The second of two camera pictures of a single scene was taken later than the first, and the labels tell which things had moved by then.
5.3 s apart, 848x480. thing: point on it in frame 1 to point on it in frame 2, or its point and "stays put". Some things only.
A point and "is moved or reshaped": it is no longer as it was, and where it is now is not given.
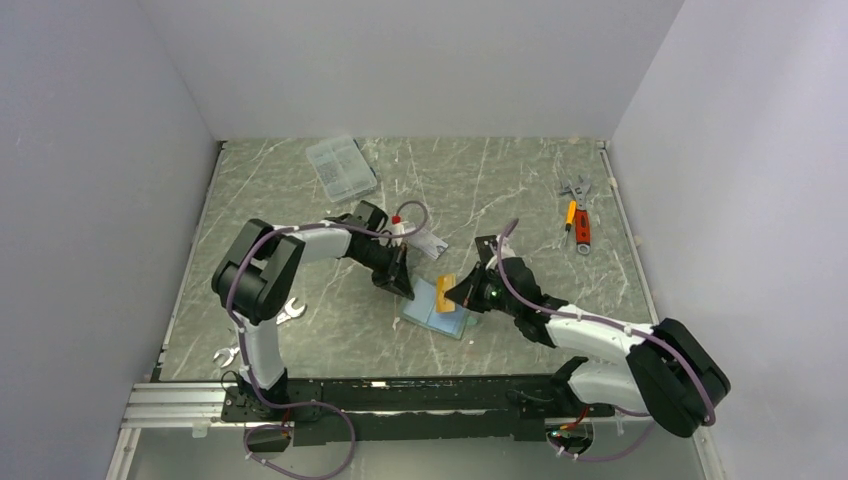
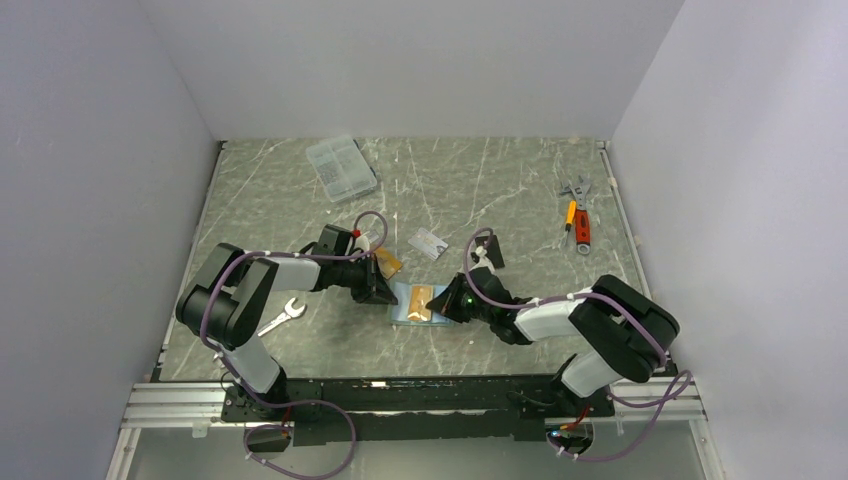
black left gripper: [399, 282] to [375, 288]
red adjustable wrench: [582, 215] stays put
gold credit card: [444, 283] is moved or reshaped
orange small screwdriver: [572, 207] stays put
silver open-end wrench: [289, 313] stays put
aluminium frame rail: [167, 406] stays put
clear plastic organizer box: [341, 167] stays put
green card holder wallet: [423, 308] to [400, 306]
